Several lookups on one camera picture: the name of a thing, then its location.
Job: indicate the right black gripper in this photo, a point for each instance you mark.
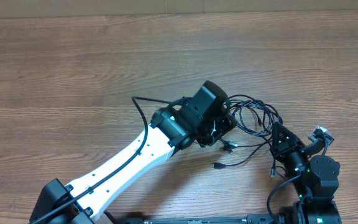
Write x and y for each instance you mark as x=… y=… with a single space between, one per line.
x=279 y=149

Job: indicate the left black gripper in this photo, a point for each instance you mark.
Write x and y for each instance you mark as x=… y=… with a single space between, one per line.
x=227 y=123

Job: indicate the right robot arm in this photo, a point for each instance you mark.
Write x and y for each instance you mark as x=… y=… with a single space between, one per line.
x=313 y=174

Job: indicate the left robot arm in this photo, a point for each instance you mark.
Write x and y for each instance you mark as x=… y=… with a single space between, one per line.
x=203 y=119

